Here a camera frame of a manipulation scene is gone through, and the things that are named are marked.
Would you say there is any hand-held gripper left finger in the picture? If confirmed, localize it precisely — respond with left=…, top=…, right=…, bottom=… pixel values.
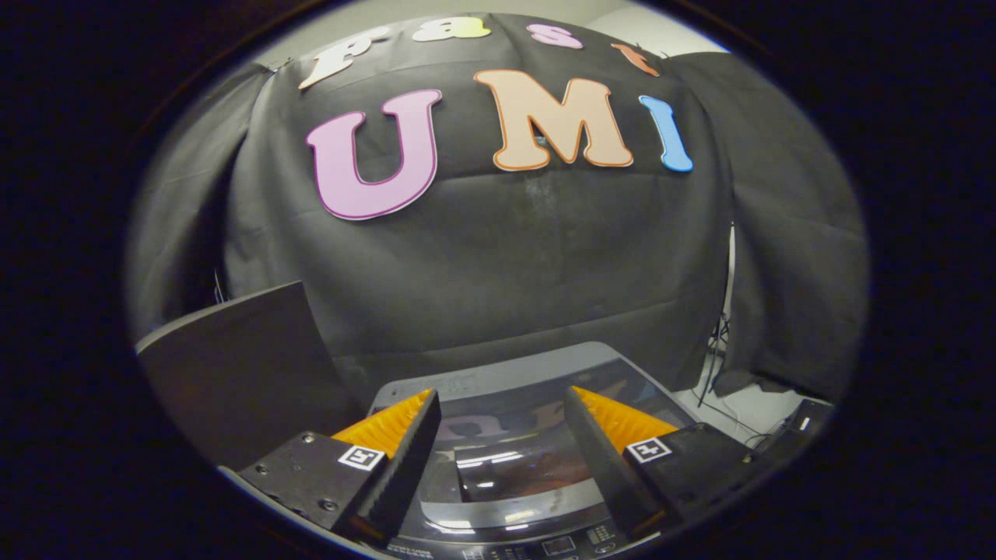
left=237, top=389, right=442, bottom=545

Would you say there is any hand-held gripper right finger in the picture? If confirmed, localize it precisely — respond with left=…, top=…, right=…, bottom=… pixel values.
left=564, top=385, right=767, bottom=537

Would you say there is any grey washing machine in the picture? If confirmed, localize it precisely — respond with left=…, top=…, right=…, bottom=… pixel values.
left=366, top=341, right=701, bottom=560

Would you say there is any grey cabinet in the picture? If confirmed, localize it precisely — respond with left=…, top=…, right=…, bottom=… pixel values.
left=136, top=282, right=368, bottom=472

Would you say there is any black box on floor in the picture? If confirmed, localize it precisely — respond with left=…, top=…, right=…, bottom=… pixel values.
left=759, top=398, right=835, bottom=461

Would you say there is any black backdrop cloth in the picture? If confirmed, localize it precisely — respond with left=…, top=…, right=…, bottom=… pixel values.
left=124, top=12, right=871, bottom=405

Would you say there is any black floor cable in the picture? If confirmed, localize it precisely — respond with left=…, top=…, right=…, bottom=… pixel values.
left=695, top=311, right=773, bottom=446

